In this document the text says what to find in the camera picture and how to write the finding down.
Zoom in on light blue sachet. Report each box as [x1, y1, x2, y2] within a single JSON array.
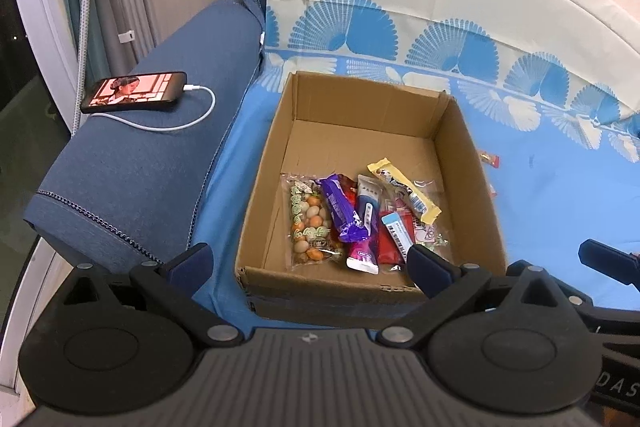
[[382, 211, 414, 262]]

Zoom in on small red snack packet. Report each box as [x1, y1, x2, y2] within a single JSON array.
[[378, 210, 412, 265]]

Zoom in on silver purple stick pack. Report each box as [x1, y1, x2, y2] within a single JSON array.
[[346, 174, 382, 275]]

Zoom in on purple candy bar wrapper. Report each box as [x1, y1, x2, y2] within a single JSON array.
[[319, 174, 370, 243]]

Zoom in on yellow candy bar wrapper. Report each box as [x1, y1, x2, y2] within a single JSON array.
[[368, 158, 442, 225]]

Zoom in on red yellow cereal bar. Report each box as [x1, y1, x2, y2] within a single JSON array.
[[478, 150, 500, 169]]

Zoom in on dark red drink pouch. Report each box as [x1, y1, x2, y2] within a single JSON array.
[[337, 173, 358, 209]]

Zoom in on clear bag mixed nuts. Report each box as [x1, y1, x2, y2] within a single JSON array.
[[280, 173, 345, 270]]

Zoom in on clear bag pink candies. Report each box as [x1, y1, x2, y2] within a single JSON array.
[[378, 178, 447, 265]]

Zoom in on blue fabric sofa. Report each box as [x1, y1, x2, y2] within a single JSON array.
[[24, 0, 266, 273]]

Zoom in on brown cardboard box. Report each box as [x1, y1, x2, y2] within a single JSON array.
[[234, 72, 506, 329]]

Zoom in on black smartphone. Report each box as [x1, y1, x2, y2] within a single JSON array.
[[80, 72, 186, 115]]

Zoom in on blue white patterned sheet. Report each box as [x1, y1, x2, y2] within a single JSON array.
[[194, 0, 639, 329]]

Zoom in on white charging cable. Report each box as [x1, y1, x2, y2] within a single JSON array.
[[89, 83, 217, 134]]

